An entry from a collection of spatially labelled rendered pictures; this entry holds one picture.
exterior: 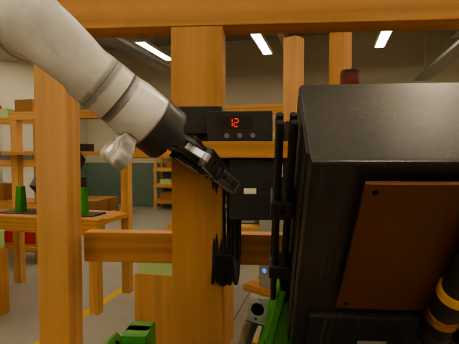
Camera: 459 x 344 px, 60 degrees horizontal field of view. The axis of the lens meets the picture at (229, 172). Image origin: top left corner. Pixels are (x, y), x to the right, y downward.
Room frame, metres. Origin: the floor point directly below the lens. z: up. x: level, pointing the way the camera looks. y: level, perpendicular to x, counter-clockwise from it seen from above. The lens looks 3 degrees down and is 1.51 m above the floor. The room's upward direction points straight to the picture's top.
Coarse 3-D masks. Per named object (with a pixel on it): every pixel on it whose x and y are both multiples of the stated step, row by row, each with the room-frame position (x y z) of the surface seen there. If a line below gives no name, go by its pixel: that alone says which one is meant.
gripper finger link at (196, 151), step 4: (188, 144) 0.51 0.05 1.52; (188, 148) 0.51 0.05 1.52; (192, 148) 0.51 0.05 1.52; (196, 148) 0.51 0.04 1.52; (192, 152) 0.50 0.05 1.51; (196, 152) 0.50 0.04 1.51; (200, 152) 0.50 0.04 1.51; (204, 152) 0.50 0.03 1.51; (200, 156) 0.50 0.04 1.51; (204, 156) 0.50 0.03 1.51; (208, 156) 0.50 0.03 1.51; (208, 160) 0.50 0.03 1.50; (212, 160) 0.50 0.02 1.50
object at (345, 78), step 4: (340, 72) 1.09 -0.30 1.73; (344, 72) 1.07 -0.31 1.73; (348, 72) 1.06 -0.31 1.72; (352, 72) 1.06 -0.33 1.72; (356, 72) 1.06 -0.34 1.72; (340, 76) 1.08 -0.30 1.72; (344, 76) 1.07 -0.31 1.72; (348, 76) 1.06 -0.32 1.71; (352, 76) 1.06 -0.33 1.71; (356, 76) 1.06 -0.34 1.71; (340, 80) 1.08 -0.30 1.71; (344, 80) 1.07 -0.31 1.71; (348, 80) 1.06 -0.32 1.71; (352, 80) 1.06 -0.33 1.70; (356, 80) 1.06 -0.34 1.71
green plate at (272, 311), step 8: (280, 296) 0.68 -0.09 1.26; (272, 304) 0.73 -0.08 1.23; (280, 304) 0.68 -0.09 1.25; (272, 312) 0.71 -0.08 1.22; (280, 312) 0.68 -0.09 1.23; (272, 320) 0.68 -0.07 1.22; (280, 320) 0.69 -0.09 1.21; (264, 328) 0.75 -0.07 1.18; (272, 328) 0.68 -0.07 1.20; (280, 328) 0.69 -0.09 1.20; (264, 336) 0.71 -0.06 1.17; (272, 336) 0.68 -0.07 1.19; (280, 336) 0.69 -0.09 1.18
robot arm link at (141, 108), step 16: (128, 96) 0.47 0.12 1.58; (144, 96) 0.48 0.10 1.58; (160, 96) 0.50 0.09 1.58; (112, 112) 0.47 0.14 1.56; (128, 112) 0.47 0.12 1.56; (144, 112) 0.48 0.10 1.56; (160, 112) 0.49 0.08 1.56; (112, 128) 0.50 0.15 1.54; (128, 128) 0.48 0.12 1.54; (144, 128) 0.48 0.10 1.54; (112, 144) 0.51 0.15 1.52; (128, 144) 0.48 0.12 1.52; (112, 160) 0.46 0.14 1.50; (128, 160) 0.47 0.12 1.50
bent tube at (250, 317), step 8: (256, 296) 0.79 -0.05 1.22; (248, 304) 0.78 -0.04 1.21; (256, 304) 0.79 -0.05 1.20; (264, 304) 0.78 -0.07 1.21; (248, 312) 0.77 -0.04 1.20; (256, 312) 0.82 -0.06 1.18; (264, 312) 0.77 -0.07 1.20; (248, 320) 0.76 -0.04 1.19; (256, 320) 0.78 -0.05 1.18; (264, 320) 0.76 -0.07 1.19; (248, 328) 0.82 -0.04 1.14; (256, 328) 0.83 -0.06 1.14; (240, 336) 0.84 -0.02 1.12; (248, 336) 0.83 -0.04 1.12
